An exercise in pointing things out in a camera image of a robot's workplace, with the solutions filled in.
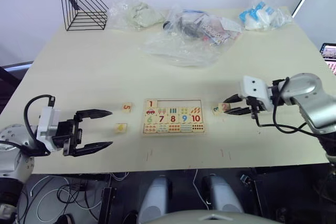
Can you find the red number 7 tile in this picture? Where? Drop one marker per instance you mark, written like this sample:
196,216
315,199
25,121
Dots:
162,119

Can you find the orange number 2 tile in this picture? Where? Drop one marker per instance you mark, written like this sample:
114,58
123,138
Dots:
224,107

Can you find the clear bag with cloth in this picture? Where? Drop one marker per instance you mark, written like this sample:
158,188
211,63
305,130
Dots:
118,16

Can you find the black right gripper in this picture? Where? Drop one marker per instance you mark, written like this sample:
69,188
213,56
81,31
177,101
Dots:
254,104

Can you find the seven blue pictures tile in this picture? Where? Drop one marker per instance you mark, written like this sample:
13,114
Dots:
162,128

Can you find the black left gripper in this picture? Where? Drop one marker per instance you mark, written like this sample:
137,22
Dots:
68,134

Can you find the blue number 3 tile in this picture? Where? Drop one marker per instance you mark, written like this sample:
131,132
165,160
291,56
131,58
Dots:
215,109

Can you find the blue bars picture tile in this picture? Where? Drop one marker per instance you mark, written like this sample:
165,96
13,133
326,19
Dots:
173,111

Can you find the clear bag with blue packets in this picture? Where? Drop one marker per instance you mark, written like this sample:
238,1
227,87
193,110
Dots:
257,18

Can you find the red number 1 tile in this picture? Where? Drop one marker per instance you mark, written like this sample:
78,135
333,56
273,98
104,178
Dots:
151,104

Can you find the popsicles picture tile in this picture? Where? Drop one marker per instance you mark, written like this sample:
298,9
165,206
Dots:
162,111

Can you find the wooden number puzzle board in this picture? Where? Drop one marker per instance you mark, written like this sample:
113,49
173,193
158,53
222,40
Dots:
178,103

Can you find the orange number 5 tile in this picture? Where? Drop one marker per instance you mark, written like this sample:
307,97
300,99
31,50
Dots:
127,107

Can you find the large clear plastic bag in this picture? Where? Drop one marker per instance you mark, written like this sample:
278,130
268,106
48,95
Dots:
183,48

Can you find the orange carrots picture tile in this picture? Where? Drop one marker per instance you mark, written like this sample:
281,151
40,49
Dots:
195,110

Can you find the grey green cloth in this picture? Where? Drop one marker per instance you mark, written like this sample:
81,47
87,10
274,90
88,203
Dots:
143,14

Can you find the six red pictures tile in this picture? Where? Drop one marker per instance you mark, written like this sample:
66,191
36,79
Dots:
150,128

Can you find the red car picture tile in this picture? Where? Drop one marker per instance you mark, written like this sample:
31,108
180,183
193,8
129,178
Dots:
150,111

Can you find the dark side furniture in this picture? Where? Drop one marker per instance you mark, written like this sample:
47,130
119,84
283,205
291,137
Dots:
10,77

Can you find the red number 10 tile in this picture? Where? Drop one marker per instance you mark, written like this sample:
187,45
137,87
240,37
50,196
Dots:
196,118

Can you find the yellow number 4 tile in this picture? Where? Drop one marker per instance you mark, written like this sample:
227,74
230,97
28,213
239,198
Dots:
120,128

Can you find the eight orange pictures tile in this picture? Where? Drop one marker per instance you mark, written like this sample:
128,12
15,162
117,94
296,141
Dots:
174,128

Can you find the yellow bees picture tile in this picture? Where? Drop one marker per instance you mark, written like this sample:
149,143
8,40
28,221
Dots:
184,111

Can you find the blue number 9 tile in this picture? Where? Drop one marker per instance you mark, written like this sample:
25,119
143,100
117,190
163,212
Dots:
185,119

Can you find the grey rounded shell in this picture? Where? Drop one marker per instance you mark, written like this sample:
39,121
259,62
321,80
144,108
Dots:
153,197
225,195

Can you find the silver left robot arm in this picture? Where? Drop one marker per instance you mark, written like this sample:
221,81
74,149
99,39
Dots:
13,140

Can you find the green number 6 tile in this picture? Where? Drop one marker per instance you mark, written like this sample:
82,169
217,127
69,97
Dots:
149,119

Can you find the grey curved cover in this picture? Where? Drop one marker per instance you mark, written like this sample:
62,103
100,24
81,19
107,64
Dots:
215,218

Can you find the red number 8 tile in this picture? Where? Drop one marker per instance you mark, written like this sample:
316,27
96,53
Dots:
173,119

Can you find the nine blue pictures tile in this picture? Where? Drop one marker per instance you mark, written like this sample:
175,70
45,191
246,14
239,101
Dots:
186,128

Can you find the ten red ladybugs tile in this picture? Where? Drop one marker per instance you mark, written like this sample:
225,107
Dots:
198,127

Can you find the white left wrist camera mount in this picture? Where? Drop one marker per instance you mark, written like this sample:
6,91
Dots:
47,124

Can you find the laptop screen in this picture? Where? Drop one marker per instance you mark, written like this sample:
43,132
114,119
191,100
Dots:
329,53

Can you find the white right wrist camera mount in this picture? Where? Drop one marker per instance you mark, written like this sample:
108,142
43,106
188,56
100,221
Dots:
253,87

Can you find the black table leg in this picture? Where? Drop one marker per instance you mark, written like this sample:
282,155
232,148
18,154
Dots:
107,205

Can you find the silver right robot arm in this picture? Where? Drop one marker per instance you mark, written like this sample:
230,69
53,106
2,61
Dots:
312,98

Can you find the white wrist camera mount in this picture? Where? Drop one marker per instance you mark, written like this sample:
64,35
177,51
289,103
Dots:
47,124
253,87

